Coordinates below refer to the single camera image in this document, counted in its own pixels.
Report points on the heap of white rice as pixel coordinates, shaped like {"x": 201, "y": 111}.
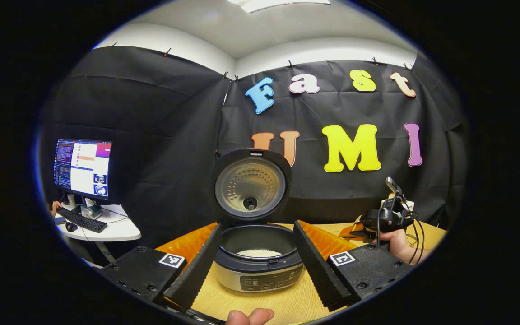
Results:
{"x": 259, "y": 253}

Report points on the ceiling light panel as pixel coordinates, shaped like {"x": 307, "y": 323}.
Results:
{"x": 282, "y": 4}

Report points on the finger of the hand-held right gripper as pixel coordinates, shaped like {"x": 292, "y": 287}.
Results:
{"x": 350, "y": 230}

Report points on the computer monitor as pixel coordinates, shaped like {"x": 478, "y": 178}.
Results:
{"x": 84, "y": 169}

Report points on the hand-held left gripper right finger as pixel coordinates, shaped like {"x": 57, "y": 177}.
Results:
{"x": 316, "y": 271}

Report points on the black computer mouse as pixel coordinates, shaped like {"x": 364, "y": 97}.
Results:
{"x": 71, "y": 227}

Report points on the white side table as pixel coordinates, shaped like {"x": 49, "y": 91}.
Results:
{"x": 120, "y": 230}

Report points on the black keyboard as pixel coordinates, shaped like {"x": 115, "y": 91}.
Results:
{"x": 81, "y": 220}

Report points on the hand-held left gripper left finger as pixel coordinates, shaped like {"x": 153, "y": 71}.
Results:
{"x": 199, "y": 271}

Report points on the black silver rice cooker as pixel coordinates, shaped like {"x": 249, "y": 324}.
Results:
{"x": 251, "y": 187}

